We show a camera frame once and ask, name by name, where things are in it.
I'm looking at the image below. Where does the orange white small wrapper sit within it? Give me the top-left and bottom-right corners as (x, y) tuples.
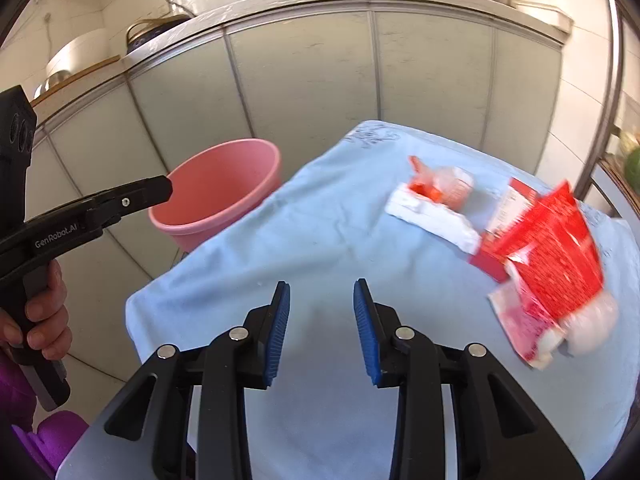
(408, 156), (474, 212)

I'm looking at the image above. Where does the steel bowl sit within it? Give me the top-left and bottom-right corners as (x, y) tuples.
(34, 70), (72, 99)

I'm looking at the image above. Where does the person's left hand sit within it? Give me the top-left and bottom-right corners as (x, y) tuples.
(25, 260), (73, 361)

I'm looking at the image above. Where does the pink white wrapper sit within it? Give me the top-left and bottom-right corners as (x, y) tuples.
(488, 281), (565, 370)

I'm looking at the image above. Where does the red white medicine box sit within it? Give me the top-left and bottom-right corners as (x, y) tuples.
(469, 178), (538, 283)

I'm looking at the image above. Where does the white plastic tray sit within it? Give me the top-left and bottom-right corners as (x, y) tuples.
(515, 0), (574, 36)

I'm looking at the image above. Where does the pink plastic bucket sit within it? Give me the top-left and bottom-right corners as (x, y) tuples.
(149, 139), (281, 252)

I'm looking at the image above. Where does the red plastic snack bag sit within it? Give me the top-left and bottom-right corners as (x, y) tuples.
(485, 182), (604, 321)

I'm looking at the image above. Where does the kitchen counter cabinet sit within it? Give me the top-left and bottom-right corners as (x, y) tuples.
(19, 0), (566, 386)

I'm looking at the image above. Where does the white foam fruit net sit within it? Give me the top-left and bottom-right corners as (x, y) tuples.
(385, 183), (480, 255)

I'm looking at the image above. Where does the metal shelf rack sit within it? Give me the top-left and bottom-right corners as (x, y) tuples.
(574, 0), (639, 224)

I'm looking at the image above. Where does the green bell pepper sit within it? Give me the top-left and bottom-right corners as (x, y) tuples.
(624, 148), (640, 195)

